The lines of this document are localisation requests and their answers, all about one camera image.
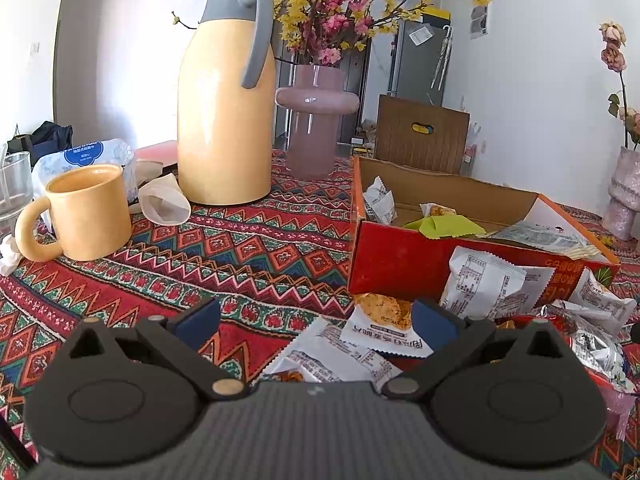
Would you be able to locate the red cardboard box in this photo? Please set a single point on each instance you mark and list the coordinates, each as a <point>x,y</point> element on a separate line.
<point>400,265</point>

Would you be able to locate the wet wipes pack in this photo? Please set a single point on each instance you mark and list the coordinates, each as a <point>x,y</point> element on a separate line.
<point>85,152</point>

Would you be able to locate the dried pink roses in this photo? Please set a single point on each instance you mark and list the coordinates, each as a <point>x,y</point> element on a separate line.
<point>614,52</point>

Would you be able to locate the paper note on refrigerator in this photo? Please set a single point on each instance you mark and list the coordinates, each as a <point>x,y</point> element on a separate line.
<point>421,36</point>

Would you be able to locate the textured pink vase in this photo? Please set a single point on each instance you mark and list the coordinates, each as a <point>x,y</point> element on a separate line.
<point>622,195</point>

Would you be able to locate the yellow black box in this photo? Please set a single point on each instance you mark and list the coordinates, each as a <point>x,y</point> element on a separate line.
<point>436,16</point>

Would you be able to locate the cookie picture snack wrapper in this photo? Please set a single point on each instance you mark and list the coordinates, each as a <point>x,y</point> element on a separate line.
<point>385,332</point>

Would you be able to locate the pink snack packet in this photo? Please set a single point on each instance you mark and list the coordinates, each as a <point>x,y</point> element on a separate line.
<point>622,410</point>

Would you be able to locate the white umbrella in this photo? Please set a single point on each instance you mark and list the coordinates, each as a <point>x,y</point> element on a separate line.
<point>442,57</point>

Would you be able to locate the beige paper cone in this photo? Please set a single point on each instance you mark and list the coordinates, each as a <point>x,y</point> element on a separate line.
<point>165,205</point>

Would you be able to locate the red silver snack bag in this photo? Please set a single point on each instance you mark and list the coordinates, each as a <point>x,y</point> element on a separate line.
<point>595,350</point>

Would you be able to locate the pale yellow snack packet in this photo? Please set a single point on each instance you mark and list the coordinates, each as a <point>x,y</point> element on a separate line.
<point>540,237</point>

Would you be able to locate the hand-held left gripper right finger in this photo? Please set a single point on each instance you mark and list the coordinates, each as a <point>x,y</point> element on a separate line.
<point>435,325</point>

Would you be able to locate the red flat board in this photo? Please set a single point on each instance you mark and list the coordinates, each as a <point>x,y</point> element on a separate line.
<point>157,152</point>

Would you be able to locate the dark bag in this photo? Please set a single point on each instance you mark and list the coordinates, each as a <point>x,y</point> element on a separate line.
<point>50,140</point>

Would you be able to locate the dark entrance door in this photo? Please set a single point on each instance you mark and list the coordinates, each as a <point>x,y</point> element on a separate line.
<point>354,82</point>

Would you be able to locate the crumpled white tissue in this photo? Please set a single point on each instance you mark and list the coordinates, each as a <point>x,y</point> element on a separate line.
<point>10,257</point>

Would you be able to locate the lime green snack packet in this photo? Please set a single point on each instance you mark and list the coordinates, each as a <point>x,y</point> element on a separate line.
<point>440,227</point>

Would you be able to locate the pink and yellow blossom branches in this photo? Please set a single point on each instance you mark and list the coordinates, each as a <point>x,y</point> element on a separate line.
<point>320,15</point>

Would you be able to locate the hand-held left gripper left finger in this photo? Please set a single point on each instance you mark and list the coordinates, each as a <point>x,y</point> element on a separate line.
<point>197,322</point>

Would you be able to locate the clear drinking glass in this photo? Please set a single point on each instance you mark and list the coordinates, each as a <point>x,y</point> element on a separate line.
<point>15,180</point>

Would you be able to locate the yellow ceramic mug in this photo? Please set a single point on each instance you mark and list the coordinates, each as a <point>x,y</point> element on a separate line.
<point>87,215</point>

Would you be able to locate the brown wooden chair back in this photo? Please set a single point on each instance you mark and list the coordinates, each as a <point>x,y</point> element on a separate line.
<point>400,145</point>

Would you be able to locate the grey refrigerator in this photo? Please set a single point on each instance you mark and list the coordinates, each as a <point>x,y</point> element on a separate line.
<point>415,72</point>

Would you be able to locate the smooth pink vase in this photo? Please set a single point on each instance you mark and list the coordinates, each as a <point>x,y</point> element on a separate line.
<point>312,135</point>

